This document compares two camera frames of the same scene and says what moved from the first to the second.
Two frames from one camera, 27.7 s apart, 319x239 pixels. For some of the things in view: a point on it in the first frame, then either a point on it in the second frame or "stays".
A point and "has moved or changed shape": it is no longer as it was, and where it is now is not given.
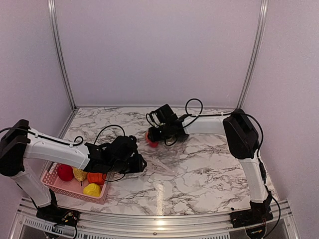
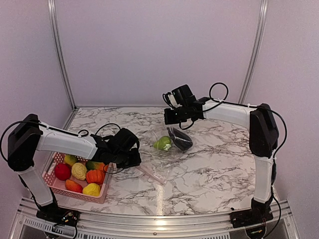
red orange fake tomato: [154, 144] → [73, 185]
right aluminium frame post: [257, 53] stays
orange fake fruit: [96, 178] stays
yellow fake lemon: [92, 189] stays
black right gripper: [153, 136] → [168, 118]
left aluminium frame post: [51, 4] stays
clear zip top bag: [162, 160] has moved or changed shape
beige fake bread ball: [79, 174] stays
